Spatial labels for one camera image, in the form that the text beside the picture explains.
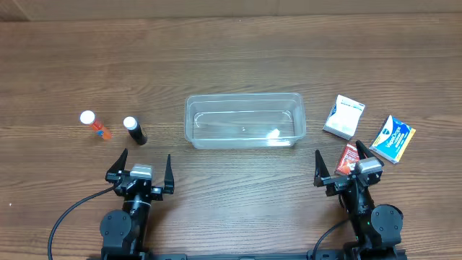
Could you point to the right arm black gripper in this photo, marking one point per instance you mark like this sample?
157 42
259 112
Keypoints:
346 183

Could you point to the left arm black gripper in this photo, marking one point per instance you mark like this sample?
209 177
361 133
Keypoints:
136 185

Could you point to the red small box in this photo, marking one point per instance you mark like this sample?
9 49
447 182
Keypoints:
347 160

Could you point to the white bandage box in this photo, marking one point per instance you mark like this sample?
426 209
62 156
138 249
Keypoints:
344 117

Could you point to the black tube white cap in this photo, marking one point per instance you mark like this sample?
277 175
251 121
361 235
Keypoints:
135 130

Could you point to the blue yellow lozenge box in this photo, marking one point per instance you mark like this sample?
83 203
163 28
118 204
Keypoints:
392 139

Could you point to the orange tube white cap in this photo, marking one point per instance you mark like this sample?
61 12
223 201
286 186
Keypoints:
89 118

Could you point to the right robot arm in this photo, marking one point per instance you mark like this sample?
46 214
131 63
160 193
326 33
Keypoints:
377 228

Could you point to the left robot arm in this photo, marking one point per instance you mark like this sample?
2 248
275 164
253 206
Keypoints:
123 230

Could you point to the clear plastic container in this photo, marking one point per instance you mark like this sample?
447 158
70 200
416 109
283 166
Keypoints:
244 120

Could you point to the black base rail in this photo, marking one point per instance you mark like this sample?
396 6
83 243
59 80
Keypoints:
231 257

